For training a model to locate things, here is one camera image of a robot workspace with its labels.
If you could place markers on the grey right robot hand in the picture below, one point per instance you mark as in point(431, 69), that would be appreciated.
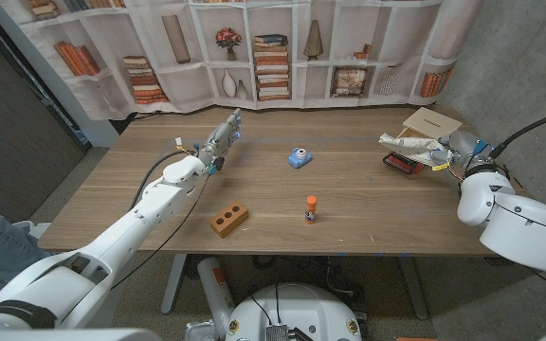
point(462, 144)

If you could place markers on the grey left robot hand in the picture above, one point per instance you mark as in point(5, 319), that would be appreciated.
point(220, 139)

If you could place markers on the floral fabric pen bag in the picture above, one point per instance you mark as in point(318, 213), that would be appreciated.
point(410, 147)

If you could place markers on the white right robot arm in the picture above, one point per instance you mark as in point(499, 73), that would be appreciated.
point(515, 222)

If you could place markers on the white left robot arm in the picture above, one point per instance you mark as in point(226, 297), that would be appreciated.
point(121, 237)

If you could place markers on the wooden drawer box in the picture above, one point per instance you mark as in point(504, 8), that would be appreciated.
point(436, 122)

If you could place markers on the brown brick block with holes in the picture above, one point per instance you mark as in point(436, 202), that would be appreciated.
point(229, 219)

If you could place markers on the orange glue stick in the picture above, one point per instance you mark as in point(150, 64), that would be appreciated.
point(310, 208)

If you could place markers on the printed bookshelf backdrop cloth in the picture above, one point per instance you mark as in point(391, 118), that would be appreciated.
point(273, 52)

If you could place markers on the white roll with orange label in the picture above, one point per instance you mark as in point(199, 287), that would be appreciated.
point(216, 289)

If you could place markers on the grey table leg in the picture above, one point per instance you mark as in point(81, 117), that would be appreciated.
point(173, 284)
point(415, 289)

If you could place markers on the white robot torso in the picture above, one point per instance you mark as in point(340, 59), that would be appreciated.
point(296, 310)

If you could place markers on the blue toy camera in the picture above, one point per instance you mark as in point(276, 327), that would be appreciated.
point(299, 158)

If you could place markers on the perforated wall panel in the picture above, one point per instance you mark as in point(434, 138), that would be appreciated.
point(12, 132)

